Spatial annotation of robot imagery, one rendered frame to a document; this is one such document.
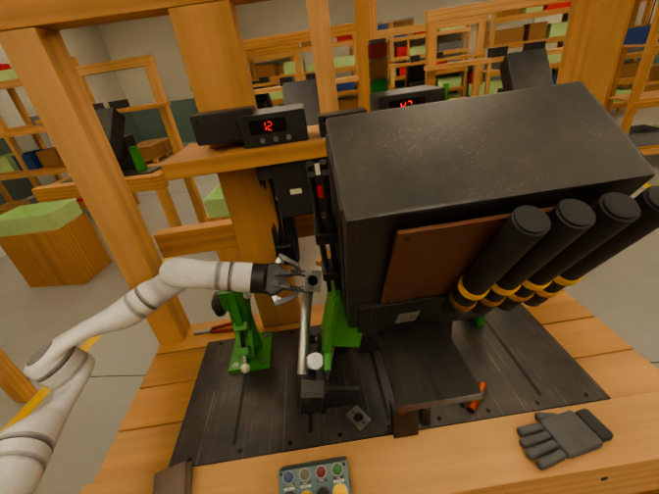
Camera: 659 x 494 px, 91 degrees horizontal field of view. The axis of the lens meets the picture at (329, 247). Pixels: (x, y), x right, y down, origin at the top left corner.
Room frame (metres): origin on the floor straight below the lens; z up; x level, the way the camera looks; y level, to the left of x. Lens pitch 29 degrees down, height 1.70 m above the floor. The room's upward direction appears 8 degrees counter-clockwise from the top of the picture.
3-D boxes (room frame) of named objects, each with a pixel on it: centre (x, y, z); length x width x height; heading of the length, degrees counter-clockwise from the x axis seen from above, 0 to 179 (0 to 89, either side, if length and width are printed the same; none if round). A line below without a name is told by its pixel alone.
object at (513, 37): (7.09, -4.98, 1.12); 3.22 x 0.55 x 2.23; 82
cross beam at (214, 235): (1.04, -0.07, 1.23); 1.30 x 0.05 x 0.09; 91
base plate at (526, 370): (0.67, -0.08, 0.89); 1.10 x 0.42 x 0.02; 91
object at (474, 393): (0.57, -0.16, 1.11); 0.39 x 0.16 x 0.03; 1
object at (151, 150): (9.11, 4.32, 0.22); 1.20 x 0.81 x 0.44; 175
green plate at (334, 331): (0.61, -0.01, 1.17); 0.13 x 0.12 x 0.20; 91
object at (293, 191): (0.88, 0.03, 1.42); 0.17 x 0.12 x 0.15; 91
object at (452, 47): (9.83, -2.76, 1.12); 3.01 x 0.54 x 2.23; 82
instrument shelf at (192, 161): (0.93, -0.08, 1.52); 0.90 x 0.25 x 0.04; 91
